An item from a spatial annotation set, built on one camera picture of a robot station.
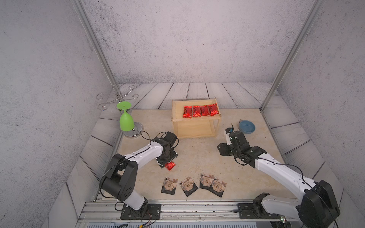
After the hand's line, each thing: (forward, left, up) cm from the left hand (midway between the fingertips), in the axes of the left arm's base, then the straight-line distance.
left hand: (174, 160), depth 89 cm
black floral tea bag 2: (-12, -18, -3) cm, 22 cm away
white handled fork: (+35, -51, -3) cm, 62 cm away
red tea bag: (-3, +3, -1) cm, 5 cm away
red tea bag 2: (+22, -8, +19) cm, 31 cm away
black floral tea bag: (-15, -8, -3) cm, 17 cm away
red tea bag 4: (+23, -20, +20) cm, 36 cm away
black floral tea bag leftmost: (-14, +3, -3) cm, 15 cm away
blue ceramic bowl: (+26, -53, -2) cm, 59 cm away
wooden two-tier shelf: (+27, -14, -3) cm, 31 cm away
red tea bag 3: (+21, -14, +21) cm, 33 cm away
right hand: (+3, -28, +10) cm, 30 cm away
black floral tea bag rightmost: (-15, -25, -3) cm, 29 cm away
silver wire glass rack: (+25, +35, +27) cm, 51 cm away
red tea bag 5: (+23, -25, +20) cm, 39 cm away
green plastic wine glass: (+15, +27, +20) cm, 37 cm away
